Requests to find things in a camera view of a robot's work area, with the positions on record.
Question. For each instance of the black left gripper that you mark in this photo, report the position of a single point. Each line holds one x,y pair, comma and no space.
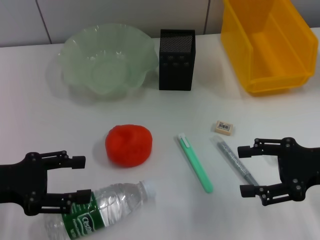
22,182

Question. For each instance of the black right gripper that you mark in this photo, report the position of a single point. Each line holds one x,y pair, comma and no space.
300,170

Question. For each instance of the clear green-label water bottle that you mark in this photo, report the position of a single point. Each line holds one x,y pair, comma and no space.
112,202

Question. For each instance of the mint green pen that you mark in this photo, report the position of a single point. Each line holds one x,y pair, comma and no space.
196,165

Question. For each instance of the red tomato toy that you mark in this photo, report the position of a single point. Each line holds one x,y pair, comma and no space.
128,146

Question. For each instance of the grey marker pen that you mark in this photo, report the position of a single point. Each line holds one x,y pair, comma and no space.
231,156

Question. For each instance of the beige eraser with barcode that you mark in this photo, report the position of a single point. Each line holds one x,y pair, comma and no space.
224,128

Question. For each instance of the green glass fruit plate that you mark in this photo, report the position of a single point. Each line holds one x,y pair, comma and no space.
105,70

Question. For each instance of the black mesh pen holder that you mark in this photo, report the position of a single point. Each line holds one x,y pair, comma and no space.
176,72

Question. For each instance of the yellow plastic bin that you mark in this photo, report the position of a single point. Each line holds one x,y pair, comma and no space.
275,62

